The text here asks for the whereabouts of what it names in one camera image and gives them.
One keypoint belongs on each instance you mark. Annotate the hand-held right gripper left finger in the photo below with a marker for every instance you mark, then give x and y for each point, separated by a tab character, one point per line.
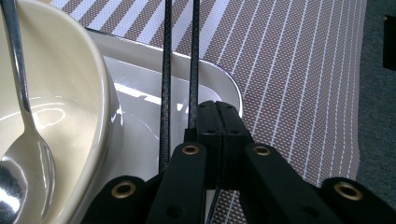
213	149

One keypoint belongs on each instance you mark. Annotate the white square tray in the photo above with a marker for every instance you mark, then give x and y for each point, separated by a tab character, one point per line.
140	124

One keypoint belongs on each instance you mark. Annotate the single black chopstick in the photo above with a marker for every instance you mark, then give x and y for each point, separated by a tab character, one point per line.
195	46
166	77

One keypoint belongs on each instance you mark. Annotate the cream ceramic bowl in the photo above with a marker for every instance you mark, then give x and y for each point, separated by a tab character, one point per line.
62	77

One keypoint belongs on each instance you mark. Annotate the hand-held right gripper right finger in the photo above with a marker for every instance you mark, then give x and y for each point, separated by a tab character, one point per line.
233	140

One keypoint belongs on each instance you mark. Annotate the grey striped placemat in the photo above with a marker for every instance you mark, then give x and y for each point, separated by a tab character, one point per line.
280	62

